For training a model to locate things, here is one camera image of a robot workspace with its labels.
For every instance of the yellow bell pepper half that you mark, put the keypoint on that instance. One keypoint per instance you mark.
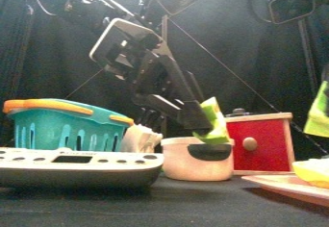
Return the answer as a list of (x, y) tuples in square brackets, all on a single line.
[(312, 171)]

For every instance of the vertical metal frame pole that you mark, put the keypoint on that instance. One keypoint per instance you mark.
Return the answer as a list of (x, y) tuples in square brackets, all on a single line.
[(308, 51), (165, 29)]

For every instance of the grey white toy scale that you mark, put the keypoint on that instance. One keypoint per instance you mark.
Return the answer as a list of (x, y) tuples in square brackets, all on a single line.
[(77, 170)]

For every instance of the pink tray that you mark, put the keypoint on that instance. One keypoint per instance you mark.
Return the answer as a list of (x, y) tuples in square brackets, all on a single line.
[(291, 186)]

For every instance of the red wooden drawer box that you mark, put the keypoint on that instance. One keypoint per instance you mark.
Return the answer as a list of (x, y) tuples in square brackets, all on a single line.
[(265, 147)]

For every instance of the white knife block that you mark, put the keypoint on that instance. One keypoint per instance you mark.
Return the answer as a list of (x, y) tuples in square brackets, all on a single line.
[(140, 141)]

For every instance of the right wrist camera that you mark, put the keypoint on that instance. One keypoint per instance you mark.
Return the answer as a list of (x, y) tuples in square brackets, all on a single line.
[(293, 5)]

